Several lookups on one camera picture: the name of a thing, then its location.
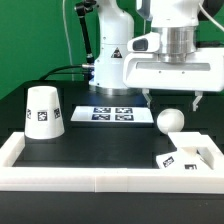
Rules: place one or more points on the white lamp bulb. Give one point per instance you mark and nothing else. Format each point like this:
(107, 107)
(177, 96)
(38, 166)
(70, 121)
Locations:
(170, 120)

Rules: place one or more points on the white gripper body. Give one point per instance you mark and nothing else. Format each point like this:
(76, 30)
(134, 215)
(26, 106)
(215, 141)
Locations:
(202, 71)

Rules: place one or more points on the white lamp base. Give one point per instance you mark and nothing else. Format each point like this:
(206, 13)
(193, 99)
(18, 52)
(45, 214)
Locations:
(193, 152)

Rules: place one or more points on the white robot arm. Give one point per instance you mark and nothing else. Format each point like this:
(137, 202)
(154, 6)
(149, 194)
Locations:
(165, 58)

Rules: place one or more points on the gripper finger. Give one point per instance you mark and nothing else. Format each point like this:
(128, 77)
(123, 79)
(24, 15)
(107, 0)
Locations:
(147, 96)
(196, 101)

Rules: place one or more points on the white frame wall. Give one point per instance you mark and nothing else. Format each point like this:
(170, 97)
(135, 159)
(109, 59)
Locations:
(209, 181)

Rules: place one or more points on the white marker plate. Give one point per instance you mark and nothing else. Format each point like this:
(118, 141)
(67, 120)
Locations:
(112, 114)

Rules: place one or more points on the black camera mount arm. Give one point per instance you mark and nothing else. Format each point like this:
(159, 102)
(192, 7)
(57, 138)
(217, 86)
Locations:
(82, 9)

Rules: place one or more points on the white lamp shade cone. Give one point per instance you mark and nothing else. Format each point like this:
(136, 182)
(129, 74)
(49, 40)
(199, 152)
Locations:
(43, 113)

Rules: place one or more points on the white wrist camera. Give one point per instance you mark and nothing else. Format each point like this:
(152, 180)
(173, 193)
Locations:
(148, 43)

